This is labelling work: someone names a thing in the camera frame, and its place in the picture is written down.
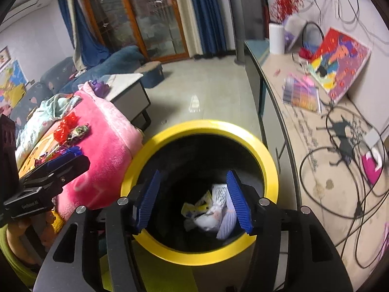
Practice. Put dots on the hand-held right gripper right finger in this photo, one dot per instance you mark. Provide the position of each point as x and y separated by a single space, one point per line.
238 202

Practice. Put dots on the person's left hand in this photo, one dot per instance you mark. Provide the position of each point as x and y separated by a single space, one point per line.
18 238

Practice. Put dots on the colourful wall poster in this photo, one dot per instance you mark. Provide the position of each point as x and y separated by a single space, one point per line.
12 80

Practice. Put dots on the yellow snack wrapper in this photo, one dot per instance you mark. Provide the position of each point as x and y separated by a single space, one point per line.
199 206

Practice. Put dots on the small framed wall picture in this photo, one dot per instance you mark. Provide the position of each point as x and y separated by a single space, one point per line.
4 56

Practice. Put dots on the red berry branches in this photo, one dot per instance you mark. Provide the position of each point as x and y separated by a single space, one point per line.
284 6

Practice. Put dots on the wooden-framed glass door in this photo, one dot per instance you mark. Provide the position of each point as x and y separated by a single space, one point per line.
152 15

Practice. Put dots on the colour swatch booklet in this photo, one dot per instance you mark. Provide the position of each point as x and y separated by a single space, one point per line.
301 94

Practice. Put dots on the cream curtain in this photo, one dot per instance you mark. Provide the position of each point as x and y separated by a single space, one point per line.
180 9

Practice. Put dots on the long TV cabinet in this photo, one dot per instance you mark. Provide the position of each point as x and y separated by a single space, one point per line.
259 97

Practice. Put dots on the red small object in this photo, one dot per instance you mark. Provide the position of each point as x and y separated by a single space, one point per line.
305 53

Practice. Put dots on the mint green blanket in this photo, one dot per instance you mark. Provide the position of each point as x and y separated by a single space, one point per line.
56 105

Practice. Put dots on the green patterned candy wrapper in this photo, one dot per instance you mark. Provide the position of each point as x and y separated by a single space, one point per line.
78 132

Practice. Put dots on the person's left forearm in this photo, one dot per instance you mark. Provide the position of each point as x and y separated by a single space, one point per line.
12 267

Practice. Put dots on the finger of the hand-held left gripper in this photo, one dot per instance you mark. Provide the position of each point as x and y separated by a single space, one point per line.
77 167
57 161

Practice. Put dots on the crumpled wrappers in bin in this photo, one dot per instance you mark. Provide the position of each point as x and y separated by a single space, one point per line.
228 223

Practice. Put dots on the blue footstool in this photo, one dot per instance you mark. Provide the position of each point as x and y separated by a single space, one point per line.
152 73

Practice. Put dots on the white-topped coffee table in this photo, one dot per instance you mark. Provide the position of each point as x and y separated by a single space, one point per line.
130 97

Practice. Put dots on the pink and white object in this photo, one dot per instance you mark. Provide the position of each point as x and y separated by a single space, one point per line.
372 165

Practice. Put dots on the white power adapter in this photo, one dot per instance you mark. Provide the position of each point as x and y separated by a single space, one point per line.
375 135

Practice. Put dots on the grey standing air conditioner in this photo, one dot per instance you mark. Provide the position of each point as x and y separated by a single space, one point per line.
249 15

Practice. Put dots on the blue foil wrapper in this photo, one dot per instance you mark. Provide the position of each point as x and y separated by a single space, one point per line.
73 150

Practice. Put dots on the red foil wrapper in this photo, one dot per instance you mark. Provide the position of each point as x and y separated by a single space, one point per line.
65 127

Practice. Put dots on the blue curtain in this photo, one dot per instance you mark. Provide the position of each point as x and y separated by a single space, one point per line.
206 12
88 44

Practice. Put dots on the yellow-rimmed black trash bin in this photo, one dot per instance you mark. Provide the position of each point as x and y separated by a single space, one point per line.
197 126

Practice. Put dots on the beige printed desk mat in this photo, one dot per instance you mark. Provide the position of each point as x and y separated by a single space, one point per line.
304 137

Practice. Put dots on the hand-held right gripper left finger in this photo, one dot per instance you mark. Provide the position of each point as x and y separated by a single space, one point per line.
148 202

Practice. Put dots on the pink printed blanket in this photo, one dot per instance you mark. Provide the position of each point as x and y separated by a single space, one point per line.
106 146

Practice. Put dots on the white gift bag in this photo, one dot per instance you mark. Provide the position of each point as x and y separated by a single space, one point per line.
294 26

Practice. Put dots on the colourful canvas painting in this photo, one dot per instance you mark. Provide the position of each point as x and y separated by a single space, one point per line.
343 62

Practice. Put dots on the white plastic bag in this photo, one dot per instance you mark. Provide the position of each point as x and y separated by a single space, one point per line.
209 220

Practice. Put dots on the blue heart-print sofa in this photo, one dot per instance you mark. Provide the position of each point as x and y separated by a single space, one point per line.
54 79

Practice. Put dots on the multicoloured foil wrapper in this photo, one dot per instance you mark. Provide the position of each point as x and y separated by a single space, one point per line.
48 155

